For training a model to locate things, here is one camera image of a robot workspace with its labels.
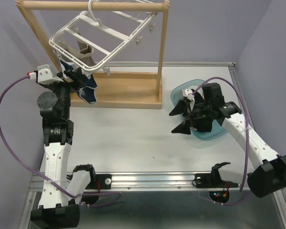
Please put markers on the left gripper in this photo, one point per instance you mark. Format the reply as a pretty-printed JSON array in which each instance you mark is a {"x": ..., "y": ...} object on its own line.
[{"x": 76, "y": 76}]

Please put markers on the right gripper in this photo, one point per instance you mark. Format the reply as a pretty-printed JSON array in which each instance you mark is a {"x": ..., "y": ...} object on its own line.
[{"x": 180, "y": 108}]

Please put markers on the navy underwear white trim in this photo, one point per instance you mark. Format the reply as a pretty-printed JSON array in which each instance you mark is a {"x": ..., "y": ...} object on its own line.
[{"x": 86, "y": 93}]

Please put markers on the black underwear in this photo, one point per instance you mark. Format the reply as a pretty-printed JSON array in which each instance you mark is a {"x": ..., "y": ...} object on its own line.
[{"x": 201, "y": 115}]

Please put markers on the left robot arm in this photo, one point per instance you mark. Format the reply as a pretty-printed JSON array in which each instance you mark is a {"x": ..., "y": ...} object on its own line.
[{"x": 59, "y": 206}]

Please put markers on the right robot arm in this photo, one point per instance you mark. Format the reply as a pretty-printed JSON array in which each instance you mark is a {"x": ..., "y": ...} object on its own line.
[{"x": 264, "y": 168}]

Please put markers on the white plastic clip hanger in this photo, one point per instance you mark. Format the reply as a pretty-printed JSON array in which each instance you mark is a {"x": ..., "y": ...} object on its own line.
[{"x": 108, "y": 33}]

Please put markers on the teal plastic basin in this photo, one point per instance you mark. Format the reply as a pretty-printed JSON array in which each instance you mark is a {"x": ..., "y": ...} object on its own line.
[{"x": 217, "y": 130}]

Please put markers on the wooden clothes rack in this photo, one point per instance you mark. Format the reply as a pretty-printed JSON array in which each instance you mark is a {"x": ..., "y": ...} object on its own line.
[{"x": 115, "y": 89}]

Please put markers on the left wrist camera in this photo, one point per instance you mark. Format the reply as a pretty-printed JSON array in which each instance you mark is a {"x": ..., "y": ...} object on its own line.
[{"x": 46, "y": 76}]

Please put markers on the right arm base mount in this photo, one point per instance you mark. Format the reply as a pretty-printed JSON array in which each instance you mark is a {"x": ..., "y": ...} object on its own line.
[{"x": 212, "y": 179}]

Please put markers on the aluminium mounting rail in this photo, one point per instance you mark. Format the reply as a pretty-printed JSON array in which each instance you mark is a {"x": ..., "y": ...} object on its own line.
[{"x": 140, "y": 181}]

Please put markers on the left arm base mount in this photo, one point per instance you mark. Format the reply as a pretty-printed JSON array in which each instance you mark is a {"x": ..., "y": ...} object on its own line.
[{"x": 100, "y": 182}]

